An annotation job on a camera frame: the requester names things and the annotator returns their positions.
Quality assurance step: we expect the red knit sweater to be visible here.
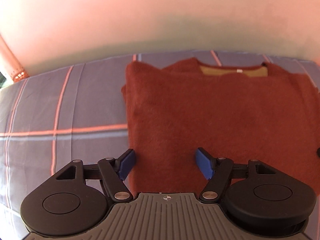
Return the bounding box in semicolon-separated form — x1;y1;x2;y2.
121;58;319;193

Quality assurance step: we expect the purple plaid bed sheet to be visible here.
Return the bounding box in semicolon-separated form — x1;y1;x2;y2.
1;50;319;239

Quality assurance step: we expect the orange curtain edge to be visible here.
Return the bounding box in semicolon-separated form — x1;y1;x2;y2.
0;36;29;83

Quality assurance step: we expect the window at left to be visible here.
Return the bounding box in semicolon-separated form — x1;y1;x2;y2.
0;73;7;88

